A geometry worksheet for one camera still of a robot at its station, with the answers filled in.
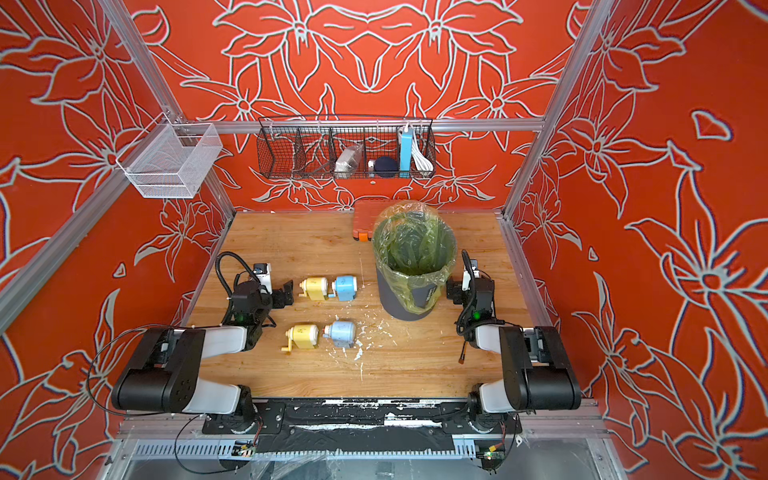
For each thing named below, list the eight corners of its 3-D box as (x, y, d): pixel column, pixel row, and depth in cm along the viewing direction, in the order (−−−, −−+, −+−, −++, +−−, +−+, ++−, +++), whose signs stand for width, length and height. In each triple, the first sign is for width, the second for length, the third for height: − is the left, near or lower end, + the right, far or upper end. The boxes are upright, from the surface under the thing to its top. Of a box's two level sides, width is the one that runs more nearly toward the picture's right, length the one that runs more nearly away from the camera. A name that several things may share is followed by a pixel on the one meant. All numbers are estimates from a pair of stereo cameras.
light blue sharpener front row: (327, 349, 86) (322, 337, 79) (329, 333, 89) (324, 321, 82) (355, 349, 86) (353, 337, 79) (356, 333, 89) (354, 321, 82)
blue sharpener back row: (333, 302, 96) (329, 288, 89) (335, 289, 99) (331, 275, 92) (357, 302, 96) (355, 288, 89) (358, 289, 99) (356, 275, 92)
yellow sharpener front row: (287, 354, 85) (279, 344, 79) (287, 339, 88) (280, 328, 82) (320, 347, 86) (315, 337, 80) (319, 333, 89) (315, 322, 83)
